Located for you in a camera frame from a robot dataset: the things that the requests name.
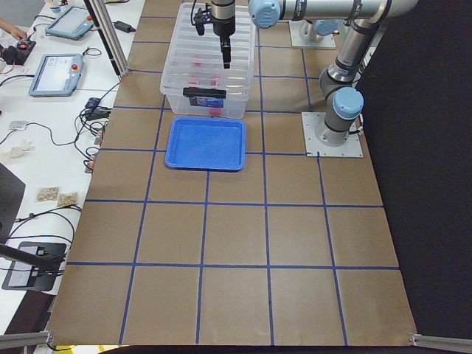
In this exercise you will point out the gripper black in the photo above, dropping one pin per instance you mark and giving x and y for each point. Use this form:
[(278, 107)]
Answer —
[(223, 25)]

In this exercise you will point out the clear plastic storage box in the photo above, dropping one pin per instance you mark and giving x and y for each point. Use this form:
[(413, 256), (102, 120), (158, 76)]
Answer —
[(208, 99)]

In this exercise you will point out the blue plastic tray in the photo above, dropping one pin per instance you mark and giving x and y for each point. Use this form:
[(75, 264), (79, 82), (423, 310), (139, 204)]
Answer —
[(206, 144)]

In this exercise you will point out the black power adapter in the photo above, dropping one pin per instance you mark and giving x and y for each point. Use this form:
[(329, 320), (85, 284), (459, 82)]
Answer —
[(124, 27)]

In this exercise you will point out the small blue usb hub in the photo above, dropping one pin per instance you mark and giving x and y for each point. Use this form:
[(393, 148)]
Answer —
[(92, 103)]

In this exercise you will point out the far teach pendant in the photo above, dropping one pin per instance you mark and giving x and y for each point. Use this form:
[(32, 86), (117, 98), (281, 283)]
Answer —
[(72, 24)]

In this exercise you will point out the teach pendant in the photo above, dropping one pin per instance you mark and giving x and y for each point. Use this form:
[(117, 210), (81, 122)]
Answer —
[(57, 75), (72, 24)]

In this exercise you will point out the near teach pendant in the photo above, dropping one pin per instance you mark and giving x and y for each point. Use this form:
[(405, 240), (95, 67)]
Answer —
[(57, 75)]

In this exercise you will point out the black box latch handle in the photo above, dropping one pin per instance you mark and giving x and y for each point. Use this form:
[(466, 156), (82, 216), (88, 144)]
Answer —
[(204, 92)]

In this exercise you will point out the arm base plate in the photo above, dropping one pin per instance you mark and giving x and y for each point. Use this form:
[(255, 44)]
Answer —
[(296, 42), (320, 141)]

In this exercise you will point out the aluminium frame post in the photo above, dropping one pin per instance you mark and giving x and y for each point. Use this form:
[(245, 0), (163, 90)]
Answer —
[(102, 21)]

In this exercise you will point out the black stand base plate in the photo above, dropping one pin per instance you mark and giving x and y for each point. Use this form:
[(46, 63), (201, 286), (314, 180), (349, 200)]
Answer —
[(34, 266)]

